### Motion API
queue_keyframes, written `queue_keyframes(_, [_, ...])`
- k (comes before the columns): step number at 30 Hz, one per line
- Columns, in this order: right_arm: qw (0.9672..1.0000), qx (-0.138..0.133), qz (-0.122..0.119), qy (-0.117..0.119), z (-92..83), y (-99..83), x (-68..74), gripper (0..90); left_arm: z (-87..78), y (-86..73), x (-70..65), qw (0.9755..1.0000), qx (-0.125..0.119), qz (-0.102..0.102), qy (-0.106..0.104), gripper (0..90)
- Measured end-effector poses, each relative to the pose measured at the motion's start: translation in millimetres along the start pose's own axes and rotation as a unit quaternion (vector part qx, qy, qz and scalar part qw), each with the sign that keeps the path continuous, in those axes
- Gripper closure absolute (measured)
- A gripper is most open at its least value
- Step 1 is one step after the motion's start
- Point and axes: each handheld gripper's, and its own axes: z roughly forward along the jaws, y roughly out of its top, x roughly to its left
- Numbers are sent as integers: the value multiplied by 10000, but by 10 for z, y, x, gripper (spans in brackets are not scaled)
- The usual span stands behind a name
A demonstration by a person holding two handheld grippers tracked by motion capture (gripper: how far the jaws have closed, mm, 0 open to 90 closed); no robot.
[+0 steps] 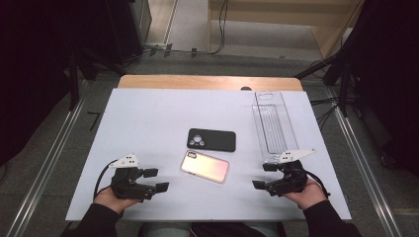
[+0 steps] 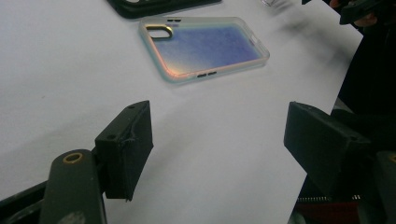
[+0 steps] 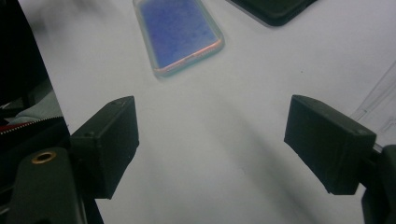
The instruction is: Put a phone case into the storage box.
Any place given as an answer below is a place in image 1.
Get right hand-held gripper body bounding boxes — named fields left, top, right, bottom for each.
left=266, top=148, right=316, bottom=198

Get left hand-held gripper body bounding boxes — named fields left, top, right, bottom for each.
left=108, top=152, right=157, bottom=201

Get clear plastic tray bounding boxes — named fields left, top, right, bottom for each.
left=251, top=91, right=300, bottom=164

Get phone with iridescent back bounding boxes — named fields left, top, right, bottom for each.
left=180, top=149, right=230, bottom=184

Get person's left hand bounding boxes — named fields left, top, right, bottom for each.
left=93, top=187, right=139, bottom=214

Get person's right hand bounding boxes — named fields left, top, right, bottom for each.
left=284, top=179, right=328, bottom=210

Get black phone case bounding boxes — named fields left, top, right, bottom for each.
left=186, top=127, right=237, bottom=153

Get black stand legs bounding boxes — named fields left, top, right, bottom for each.
left=294, top=53, right=351, bottom=118
left=67, top=48, right=127, bottom=112

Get black curtain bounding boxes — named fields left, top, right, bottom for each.
left=342, top=0, right=419, bottom=176
left=0, top=0, right=110, bottom=166

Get light wooden shelf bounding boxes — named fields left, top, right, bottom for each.
left=207, top=0, right=364, bottom=60

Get left hand-held gripper cable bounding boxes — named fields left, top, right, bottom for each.
left=93, top=159, right=120, bottom=200

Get hand-held gripper cable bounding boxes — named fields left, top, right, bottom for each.
left=93, top=159, right=120, bottom=200
left=304, top=170, right=331, bottom=198

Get right hand-held gripper cable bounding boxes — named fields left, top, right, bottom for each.
left=304, top=170, right=331, bottom=198

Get metal floor rail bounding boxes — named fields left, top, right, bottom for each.
left=329, top=95, right=402, bottom=237
left=6, top=98, right=87, bottom=237

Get black floor cables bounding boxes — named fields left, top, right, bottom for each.
left=309, top=97, right=340, bottom=127

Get black hanging cable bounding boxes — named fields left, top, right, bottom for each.
left=144, top=0, right=230, bottom=56

